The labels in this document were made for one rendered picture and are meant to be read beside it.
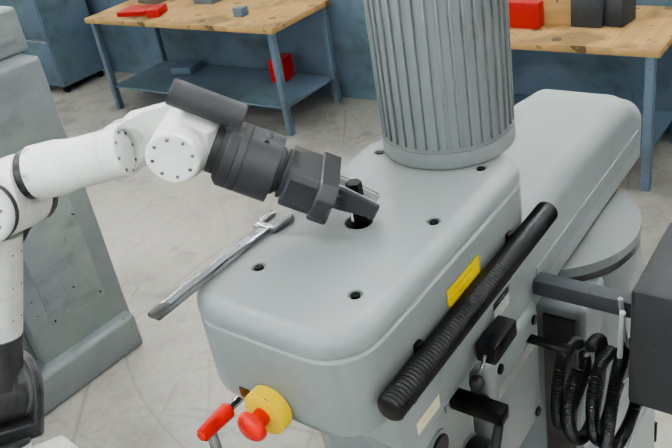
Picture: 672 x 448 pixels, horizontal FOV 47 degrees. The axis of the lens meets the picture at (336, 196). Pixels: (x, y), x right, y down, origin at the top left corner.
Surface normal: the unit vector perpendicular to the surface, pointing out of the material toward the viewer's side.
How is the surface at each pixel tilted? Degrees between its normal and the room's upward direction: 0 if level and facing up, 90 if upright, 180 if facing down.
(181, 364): 0
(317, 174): 30
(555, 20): 90
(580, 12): 90
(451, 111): 90
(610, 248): 0
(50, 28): 90
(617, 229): 0
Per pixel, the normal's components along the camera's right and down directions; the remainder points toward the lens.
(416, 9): -0.36, 0.50
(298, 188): -0.04, 0.48
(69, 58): 0.80, 0.17
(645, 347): -0.57, 0.47
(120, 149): 0.96, -0.22
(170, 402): -0.15, -0.87
